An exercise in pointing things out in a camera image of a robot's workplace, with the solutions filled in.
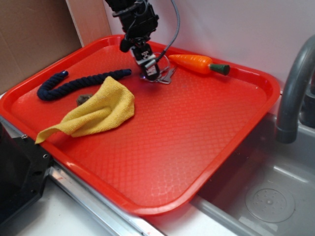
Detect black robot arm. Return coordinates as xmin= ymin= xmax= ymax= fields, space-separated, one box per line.
xmin=106 ymin=0 xmax=160 ymax=81

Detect small brown lump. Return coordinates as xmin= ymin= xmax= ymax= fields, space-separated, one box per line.
xmin=76 ymin=94 xmax=93 ymax=106

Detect grey plastic sink basin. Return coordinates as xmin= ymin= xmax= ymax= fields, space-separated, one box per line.
xmin=191 ymin=115 xmax=315 ymax=236

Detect grey braided cable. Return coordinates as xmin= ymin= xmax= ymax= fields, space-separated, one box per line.
xmin=155 ymin=0 xmax=181 ymax=62

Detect brown cardboard panel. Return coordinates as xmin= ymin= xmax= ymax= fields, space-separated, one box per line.
xmin=0 ymin=0 xmax=111 ymax=93

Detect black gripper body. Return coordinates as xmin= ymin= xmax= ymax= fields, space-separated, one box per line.
xmin=112 ymin=0 xmax=159 ymax=52

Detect red plastic tray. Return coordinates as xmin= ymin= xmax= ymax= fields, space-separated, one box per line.
xmin=0 ymin=35 xmax=280 ymax=216

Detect yellow microfiber cloth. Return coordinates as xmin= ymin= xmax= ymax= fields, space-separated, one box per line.
xmin=35 ymin=76 xmax=135 ymax=144

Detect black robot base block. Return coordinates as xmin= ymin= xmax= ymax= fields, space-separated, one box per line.
xmin=0 ymin=125 xmax=53 ymax=226

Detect orange toy carrot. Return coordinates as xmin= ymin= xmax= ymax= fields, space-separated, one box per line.
xmin=168 ymin=54 xmax=230 ymax=76

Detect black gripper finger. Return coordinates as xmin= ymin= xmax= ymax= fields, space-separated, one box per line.
xmin=131 ymin=44 xmax=156 ymax=66
xmin=142 ymin=59 xmax=159 ymax=81

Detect grey sink faucet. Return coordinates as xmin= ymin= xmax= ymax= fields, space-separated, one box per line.
xmin=275 ymin=36 xmax=315 ymax=144

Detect silver keys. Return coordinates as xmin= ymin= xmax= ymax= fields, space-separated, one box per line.
xmin=140 ymin=53 xmax=176 ymax=84

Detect navy blue rope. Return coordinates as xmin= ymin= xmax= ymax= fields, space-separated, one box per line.
xmin=36 ymin=68 xmax=132 ymax=101

